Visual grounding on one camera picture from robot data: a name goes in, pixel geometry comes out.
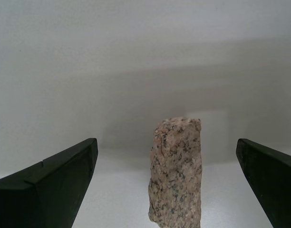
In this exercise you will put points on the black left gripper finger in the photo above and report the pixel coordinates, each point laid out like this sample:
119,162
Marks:
41,194
278,185

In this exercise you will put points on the pinkish granite rock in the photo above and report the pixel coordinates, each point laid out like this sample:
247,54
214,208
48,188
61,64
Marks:
176,175

